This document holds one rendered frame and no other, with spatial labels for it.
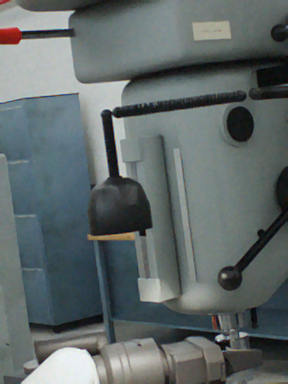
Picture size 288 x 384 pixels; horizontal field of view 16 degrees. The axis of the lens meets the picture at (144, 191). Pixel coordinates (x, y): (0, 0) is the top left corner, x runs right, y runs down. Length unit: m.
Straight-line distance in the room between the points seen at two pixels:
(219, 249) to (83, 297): 7.58
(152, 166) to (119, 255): 7.59
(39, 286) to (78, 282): 0.33
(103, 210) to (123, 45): 0.26
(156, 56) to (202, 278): 0.28
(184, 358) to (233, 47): 0.41
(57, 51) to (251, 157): 8.07
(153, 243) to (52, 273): 7.38
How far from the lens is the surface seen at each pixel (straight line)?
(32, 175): 8.59
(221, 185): 1.27
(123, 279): 8.90
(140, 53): 1.27
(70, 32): 1.38
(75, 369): 1.31
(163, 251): 1.30
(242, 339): 1.39
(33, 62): 9.70
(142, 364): 1.34
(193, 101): 1.13
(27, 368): 1.78
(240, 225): 1.28
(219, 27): 1.25
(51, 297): 8.67
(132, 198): 1.13
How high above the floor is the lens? 1.55
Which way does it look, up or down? 3 degrees down
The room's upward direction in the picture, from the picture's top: 7 degrees counter-clockwise
